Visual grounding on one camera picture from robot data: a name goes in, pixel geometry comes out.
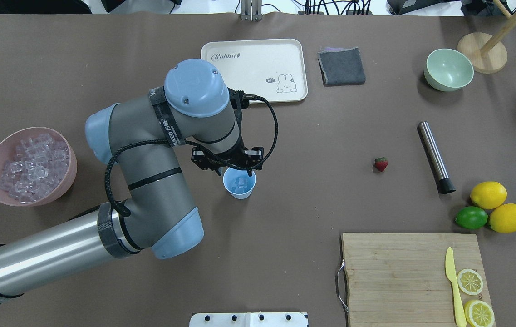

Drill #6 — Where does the light blue plastic cup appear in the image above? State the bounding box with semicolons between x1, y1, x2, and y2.
222;168;256;199

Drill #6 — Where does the yellow lemon near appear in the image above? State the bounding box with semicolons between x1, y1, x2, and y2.
488;203;516;233

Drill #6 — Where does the aluminium frame post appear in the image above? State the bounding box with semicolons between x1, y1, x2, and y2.
240;0;263;21

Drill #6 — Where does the grey folded cloth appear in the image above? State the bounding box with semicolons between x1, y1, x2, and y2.
317;46;366;86

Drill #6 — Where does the yellow lemon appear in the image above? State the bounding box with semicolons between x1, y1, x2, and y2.
488;203;516;233
470;181;507;210

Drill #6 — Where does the lemon slice lower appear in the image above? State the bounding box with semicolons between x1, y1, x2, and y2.
464;300;496;327

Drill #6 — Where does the pink bowl of ice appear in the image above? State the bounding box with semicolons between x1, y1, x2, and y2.
0;127;78;207

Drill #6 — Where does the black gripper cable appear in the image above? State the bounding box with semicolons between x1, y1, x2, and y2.
104;94;279;218

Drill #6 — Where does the yellow lemon far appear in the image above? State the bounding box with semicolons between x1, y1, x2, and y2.
470;181;507;210

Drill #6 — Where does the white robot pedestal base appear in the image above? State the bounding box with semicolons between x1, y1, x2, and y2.
189;311;309;327

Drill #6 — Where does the wooden cutting board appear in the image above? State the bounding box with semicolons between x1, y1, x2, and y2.
341;233;486;327

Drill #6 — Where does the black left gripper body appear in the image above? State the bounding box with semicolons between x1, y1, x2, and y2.
191;89;264;175

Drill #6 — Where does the green lime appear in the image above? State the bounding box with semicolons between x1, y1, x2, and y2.
454;206;489;230

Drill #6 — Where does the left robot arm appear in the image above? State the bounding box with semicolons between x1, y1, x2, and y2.
0;59;270;304

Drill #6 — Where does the lemon slice upper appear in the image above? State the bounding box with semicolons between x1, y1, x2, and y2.
457;268;484;296

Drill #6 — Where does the cream rabbit tray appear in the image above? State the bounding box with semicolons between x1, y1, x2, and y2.
201;39;308;102

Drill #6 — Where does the red strawberry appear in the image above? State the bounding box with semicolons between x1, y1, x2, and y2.
373;157;388;172

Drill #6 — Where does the lemon slice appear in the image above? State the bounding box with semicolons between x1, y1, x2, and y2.
457;268;484;296
464;300;496;327

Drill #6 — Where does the mint green bowl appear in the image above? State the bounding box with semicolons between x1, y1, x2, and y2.
423;48;474;92

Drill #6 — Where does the yellow plastic knife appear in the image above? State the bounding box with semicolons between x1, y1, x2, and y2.
444;247;467;327

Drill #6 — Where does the wooden cup tree stand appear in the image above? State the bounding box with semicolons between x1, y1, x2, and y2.
457;0;516;74

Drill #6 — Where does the steel muddler black tip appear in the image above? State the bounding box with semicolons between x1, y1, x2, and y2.
417;121;456;194

